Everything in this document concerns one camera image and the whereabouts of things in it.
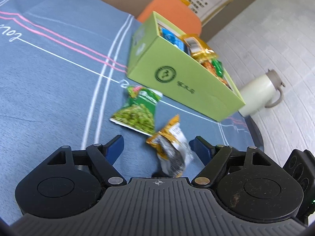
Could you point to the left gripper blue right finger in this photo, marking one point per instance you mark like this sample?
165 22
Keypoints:
203 149

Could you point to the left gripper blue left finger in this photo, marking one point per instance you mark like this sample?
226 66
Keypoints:
113 149

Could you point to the blue snack packet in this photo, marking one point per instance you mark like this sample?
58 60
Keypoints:
174 40

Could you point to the yellow rice cracker packet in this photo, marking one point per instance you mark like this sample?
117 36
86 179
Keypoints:
207 65

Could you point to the yellow silver snack packet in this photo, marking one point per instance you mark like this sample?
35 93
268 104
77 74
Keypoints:
172 147

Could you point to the green pea snack bag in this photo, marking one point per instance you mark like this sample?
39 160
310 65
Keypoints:
139 111

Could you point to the white thermos jug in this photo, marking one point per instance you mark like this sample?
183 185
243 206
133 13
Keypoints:
263 92

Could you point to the small green candy packet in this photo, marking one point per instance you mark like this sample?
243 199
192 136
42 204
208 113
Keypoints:
218 67

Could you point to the orange cake clear wrapper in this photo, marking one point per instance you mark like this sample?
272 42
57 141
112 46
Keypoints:
199 50

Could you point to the blue striped tablecloth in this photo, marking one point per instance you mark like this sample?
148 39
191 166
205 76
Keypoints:
63 68

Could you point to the green cardboard box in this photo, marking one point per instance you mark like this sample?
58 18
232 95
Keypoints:
156 63

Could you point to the orange chair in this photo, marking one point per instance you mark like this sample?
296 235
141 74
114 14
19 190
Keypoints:
175 12

